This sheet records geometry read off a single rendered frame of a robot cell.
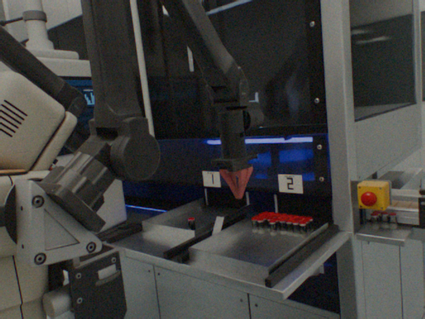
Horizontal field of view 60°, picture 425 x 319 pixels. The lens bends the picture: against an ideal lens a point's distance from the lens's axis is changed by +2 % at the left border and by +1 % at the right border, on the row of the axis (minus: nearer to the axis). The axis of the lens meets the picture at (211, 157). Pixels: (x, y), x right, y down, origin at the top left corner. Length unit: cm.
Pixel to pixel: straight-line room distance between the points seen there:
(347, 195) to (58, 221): 85
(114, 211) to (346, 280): 102
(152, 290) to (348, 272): 103
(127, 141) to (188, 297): 126
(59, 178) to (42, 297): 27
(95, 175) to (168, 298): 136
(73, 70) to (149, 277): 102
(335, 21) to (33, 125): 83
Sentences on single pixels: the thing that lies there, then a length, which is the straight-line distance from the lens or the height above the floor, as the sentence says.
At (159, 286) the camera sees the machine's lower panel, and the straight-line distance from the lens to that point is 188.
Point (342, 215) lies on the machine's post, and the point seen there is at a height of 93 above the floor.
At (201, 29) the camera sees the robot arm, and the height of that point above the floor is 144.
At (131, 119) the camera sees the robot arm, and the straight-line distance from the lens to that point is 56.
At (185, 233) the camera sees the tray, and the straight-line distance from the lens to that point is 121.
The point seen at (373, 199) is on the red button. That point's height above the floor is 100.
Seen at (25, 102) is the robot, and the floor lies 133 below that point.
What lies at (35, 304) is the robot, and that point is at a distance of 76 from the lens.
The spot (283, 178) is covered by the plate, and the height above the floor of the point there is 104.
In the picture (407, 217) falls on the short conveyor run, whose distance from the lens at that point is 125.
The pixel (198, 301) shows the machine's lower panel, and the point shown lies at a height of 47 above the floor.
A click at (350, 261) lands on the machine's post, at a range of 123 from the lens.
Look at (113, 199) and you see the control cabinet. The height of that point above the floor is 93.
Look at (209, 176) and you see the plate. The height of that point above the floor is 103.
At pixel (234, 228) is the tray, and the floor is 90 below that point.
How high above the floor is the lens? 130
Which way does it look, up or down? 8 degrees down
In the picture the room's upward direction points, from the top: 6 degrees counter-clockwise
